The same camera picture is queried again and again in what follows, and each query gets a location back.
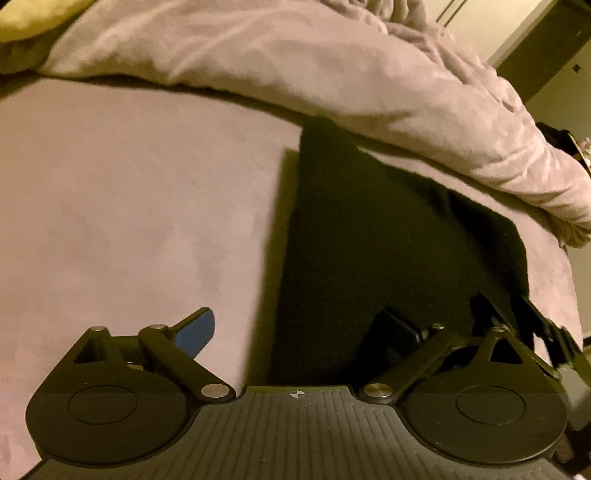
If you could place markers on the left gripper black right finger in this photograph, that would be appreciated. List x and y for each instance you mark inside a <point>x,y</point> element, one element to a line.
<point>390,387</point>

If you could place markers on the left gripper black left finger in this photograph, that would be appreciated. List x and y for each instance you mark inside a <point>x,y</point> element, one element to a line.
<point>171,351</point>

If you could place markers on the black knit sweater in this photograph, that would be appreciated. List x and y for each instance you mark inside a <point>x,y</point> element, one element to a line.
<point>375,256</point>

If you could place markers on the purple rumpled duvet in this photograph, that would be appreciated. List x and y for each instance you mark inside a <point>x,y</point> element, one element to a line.
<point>381,69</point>

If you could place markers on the white wardrobe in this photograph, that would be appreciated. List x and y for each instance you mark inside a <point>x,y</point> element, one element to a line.
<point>541,47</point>

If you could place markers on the cream round face pillow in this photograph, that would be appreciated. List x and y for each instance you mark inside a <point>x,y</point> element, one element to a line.
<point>25,19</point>

